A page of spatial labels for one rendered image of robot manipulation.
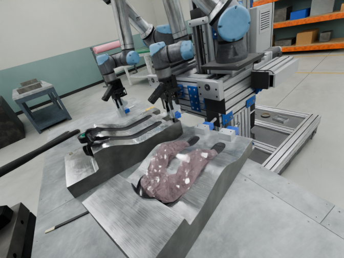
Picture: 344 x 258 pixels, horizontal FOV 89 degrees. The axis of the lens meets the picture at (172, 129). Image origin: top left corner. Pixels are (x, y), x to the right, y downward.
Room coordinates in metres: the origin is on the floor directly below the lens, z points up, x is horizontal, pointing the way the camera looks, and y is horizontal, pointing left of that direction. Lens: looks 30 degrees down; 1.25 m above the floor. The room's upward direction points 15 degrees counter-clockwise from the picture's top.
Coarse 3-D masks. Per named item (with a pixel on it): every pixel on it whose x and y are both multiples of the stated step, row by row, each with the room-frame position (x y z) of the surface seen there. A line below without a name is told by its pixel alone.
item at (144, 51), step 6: (192, 42) 3.94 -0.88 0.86; (144, 48) 5.40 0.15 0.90; (144, 54) 4.56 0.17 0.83; (150, 60) 6.09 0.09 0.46; (150, 66) 6.10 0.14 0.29; (126, 72) 5.47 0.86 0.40; (138, 72) 5.76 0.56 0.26; (144, 72) 5.49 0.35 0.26; (150, 72) 4.61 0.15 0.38; (132, 84) 5.50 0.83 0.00
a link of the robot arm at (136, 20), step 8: (104, 0) 1.25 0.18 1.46; (128, 8) 1.29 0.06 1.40; (128, 16) 1.30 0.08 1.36; (136, 16) 1.31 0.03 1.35; (136, 24) 1.32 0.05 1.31; (144, 24) 1.34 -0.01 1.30; (144, 32) 1.35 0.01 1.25; (152, 32) 1.35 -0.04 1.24; (144, 40) 1.38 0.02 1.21; (152, 40) 1.35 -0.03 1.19
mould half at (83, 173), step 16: (144, 112) 0.88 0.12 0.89; (160, 128) 0.66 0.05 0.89; (176, 128) 0.67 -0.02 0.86; (112, 144) 0.56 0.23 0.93; (128, 144) 0.58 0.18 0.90; (144, 144) 0.60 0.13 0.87; (80, 160) 0.62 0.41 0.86; (96, 160) 0.53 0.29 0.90; (112, 160) 0.55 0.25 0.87; (128, 160) 0.57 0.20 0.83; (80, 176) 0.52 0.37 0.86; (96, 176) 0.52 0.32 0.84; (112, 176) 0.54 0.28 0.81; (80, 192) 0.49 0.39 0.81
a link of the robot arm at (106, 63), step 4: (100, 56) 1.12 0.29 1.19; (104, 56) 1.12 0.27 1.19; (108, 56) 1.15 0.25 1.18; (100, 60) 1.12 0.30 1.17; (104, 60) 1.12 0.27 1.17; (108, 60) 1.13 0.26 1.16; (112, 60) 1.15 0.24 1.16; (100, 64) 1.12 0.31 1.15; (104, 64) 1.12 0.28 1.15; (108, 64) 1.12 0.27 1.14; (112, 64) 1.14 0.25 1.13; (100, 68) 1.13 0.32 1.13; (104, 68) 1.12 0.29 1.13; (108, 68) 1.12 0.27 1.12; (112, 68) 1.14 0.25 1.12; (104, 72) 1.12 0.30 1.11; (108, 72) 1.12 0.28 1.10; (112, 72) 1.13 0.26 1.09
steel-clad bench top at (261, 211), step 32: (64, 128) 1.20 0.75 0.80; (64, 160) 0.76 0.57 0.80; (64, 192) 0.52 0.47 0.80; (256, 192) 0.31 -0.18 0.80; (288, 192) 0.28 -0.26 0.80; (96, 224) 0.34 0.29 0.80; (224, 224) 0.25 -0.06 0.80; (256, 224) 0.23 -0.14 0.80; (288, 224) 0.21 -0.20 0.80; (320, 224) 0.19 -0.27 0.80; (32, 256) 0.30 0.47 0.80; (64, 256) 0.27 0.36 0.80; (96, 256) 0.25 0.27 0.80; (192, 256) 0.20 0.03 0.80; (224, 256) 0.18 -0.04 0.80; (256, 256) 0.17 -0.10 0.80; (288, 256) 0.15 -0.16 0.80; (320, 256) 0.14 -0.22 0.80
